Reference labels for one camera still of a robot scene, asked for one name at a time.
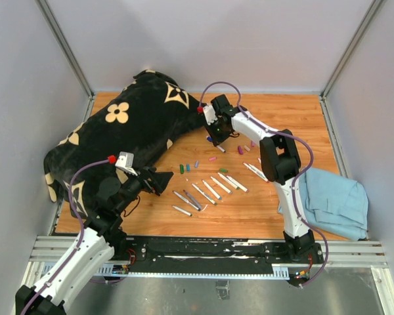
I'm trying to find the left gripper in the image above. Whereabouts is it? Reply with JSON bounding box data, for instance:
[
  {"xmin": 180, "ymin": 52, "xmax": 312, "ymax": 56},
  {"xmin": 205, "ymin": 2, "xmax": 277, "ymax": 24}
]
[{"xmin": 116, "ymin": 165, "xmax": 173, "ymax": 214}]

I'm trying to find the blue cap whiteboard marker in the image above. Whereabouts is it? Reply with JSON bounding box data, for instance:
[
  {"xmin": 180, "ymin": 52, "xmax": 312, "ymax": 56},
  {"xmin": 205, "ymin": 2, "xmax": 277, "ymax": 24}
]
[{"xmin": 206, "ymin": 136, "xmax": 226, "ymax": 153}]

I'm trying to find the dark blue marker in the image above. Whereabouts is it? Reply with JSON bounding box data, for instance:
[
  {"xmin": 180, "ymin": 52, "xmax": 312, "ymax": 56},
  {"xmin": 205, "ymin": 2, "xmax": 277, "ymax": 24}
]
[{"xmin": 173, "ymin": 190, "xmax": 201, "ymax": 211}]

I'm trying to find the black cap whiteboard marker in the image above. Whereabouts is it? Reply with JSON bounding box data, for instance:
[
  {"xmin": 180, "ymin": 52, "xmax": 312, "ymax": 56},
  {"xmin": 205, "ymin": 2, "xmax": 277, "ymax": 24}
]
[{"xmin": 172, "ymin": 205, "xmax": 192, "ymax": 217}]

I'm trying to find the green cap white marker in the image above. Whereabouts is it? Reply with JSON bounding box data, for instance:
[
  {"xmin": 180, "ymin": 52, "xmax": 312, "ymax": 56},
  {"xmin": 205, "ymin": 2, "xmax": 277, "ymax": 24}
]
[{"xmin": 217, "ymin": 172, "xmax": 240, "ymax": 190}]

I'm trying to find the light blue marker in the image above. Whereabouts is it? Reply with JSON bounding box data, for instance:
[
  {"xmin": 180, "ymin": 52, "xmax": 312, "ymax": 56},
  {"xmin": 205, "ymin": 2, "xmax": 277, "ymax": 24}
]
[{"xmin": 202, "ymin": 180, "xmax": 222, "ymax": 200}]

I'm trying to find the purple marker grey body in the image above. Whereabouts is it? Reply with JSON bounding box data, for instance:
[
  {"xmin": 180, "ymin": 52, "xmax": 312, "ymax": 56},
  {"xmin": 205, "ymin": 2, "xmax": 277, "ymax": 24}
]
[{"xmin": 183, "ymin": 190, "xmax": 203, "ymax": 211}]

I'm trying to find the magenta cap marker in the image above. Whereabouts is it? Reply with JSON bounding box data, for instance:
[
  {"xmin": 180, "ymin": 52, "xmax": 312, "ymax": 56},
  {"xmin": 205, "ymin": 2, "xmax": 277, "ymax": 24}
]
[{"xmin": 243, "ymin": 162, "xmax": 268, "ymax": 182}]

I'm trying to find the lavender cap marker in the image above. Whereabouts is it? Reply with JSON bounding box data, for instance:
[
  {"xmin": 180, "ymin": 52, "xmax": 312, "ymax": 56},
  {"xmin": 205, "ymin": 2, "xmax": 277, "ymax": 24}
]
[{"xmin": 210, "ymin": 176, "xmax": 232, "ymax": 194}]

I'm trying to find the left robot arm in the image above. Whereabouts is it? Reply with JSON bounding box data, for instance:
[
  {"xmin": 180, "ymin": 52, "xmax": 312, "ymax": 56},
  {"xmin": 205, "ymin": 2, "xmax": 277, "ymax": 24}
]
[{"xmin": 15, "ymin": 167, "xmax": 173, "ymax": 314}]

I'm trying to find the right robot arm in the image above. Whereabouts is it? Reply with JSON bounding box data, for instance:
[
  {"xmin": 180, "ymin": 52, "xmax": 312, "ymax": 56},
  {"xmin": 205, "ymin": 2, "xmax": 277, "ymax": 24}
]
[{"xmin": 198, "ymin": 94, "xmax": 315, "ymax": 263}]

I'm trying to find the black floral plush blanket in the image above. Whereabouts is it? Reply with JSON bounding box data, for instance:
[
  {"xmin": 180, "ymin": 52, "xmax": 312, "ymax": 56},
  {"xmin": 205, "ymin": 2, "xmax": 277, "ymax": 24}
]
[{"xmin": 43, "ymin": 70, "xmax": 205, "ymax": 219}]

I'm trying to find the light blue cloth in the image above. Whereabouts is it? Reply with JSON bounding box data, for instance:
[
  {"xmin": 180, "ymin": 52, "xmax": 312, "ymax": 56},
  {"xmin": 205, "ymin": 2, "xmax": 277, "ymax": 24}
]
[{"xmin": 273, "ymin": 167, "xmax": 368, "ymax": 240}]

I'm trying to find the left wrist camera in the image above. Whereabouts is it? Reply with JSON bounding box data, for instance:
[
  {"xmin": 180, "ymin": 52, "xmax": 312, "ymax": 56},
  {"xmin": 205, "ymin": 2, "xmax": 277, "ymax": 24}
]
[{"xmin": 115, "ymin": 152, "xmax": 137, "ymax": 176}]

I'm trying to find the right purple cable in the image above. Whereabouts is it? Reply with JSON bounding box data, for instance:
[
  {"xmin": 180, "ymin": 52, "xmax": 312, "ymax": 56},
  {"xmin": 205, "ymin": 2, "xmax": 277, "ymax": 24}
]
[{"xmin": 199, "ymin": 81, "xmax": 329, "ymax": 289}]

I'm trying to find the purple cable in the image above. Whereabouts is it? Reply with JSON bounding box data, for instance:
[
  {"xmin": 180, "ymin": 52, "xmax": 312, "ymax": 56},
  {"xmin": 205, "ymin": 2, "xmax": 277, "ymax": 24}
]
[
  {"xmin": 19, "ymin": 159, "xmax": 111, "ymax": 315},
  {"xmin": 199, "ymin": 81, "xmax": 329, "ymax": 289}
]

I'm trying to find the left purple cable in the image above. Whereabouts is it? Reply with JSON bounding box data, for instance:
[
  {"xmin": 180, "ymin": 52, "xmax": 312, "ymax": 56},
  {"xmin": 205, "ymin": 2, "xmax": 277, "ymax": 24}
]
[{"xmin": 19, "ymin": 159, "xmax": 111, "ymax": 315}]

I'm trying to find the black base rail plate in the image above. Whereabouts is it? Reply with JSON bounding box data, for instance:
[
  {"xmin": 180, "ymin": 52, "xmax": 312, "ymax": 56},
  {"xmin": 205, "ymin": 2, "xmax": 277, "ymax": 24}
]
[{"xmin": 111, "ymin": 236, "xmax": 324, "ymax": 266}]

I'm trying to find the slotted cable duct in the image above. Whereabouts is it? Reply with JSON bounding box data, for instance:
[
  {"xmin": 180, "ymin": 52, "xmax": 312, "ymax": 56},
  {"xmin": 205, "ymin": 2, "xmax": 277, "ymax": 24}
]
[{"xmin": 95, "ymin": 260, "xmax": 290, "ymax": 280}]

